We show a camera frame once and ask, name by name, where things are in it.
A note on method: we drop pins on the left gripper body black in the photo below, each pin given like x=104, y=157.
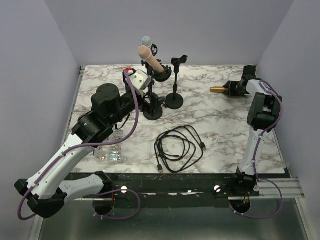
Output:
x=143, y=105

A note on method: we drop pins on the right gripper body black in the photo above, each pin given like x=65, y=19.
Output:
x=241, y=92

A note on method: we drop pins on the gold microphone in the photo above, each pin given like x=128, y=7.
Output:
x=219, y=89

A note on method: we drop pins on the black round-base clip stand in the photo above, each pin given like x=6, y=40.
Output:
x=174, y=100

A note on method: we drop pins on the black round-base shockmount stand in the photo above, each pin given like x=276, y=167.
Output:
x=148, y=116

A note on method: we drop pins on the pink microphone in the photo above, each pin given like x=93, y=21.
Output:
x=145, y=54

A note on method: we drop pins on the black tripod shockmount stand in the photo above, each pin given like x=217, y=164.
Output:
x=155, y=71

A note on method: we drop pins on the white grey microphone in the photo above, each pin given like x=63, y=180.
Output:
x=147, y=42

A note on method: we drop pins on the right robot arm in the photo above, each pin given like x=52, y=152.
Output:
x=264, y=114

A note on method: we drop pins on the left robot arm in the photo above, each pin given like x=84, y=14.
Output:
x=47, y=191

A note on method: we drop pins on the clear plastic screw box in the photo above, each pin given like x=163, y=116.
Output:
x=134, y=151

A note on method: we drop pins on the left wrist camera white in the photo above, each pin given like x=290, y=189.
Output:
x=139, y=79

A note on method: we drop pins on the black mounting rail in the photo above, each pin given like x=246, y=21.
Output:
x=185, y=190

